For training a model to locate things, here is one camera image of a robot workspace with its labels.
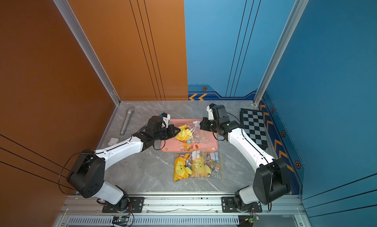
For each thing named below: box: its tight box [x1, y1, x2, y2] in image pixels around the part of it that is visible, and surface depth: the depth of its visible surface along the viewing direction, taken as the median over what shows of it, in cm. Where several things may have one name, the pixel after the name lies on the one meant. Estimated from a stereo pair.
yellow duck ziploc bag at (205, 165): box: [190, 150, 226, 182], surface depth 86 cm
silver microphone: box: [119, 108, 135, 136], surface depth 107 cm
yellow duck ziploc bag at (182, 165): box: [173, 151, 193, 182], surface depth 85 cm
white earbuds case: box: [107, 137, 119, 146], surface depth 98 cm
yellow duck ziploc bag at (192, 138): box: [174, 120, 210, 152], surface depth 87 cm
